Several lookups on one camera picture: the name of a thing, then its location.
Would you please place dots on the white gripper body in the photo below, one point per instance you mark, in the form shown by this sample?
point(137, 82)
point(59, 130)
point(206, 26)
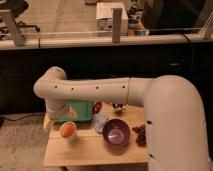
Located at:
point(56, 109)

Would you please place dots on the orange apple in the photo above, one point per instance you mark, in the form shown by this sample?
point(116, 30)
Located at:
point(68, 130)

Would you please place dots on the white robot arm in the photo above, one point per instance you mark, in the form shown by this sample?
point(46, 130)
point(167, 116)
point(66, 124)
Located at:
point(176, 130)

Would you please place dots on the white paper cup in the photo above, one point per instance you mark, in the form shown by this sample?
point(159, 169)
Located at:
point(71, 138)

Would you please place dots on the small metal cup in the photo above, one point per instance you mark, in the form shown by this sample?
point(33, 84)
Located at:
point(118, 108)

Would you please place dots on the green plastic tray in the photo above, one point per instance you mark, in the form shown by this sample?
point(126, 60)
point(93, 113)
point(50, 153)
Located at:
point(83, 110)

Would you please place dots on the purple bowl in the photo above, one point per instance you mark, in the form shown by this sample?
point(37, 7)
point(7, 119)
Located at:
point(116, 133)

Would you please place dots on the bunch of dark grapes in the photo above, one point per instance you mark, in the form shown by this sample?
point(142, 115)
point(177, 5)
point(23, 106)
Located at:
point(141, 135)

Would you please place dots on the white cardboard box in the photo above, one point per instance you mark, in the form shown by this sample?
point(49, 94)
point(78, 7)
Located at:
point(104, 14)

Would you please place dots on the red handled scissors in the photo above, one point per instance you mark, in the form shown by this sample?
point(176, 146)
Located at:
point(97, 107)

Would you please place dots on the wooden post left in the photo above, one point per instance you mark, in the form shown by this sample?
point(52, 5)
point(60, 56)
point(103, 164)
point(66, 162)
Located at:
point(11, 25)

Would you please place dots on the wooden post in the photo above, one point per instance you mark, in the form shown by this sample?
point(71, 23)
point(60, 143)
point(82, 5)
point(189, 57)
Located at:
point(116, 24)
point(11, 25)

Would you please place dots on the wooden post centre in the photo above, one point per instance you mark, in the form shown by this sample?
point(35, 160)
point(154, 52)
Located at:
point(116, 24)

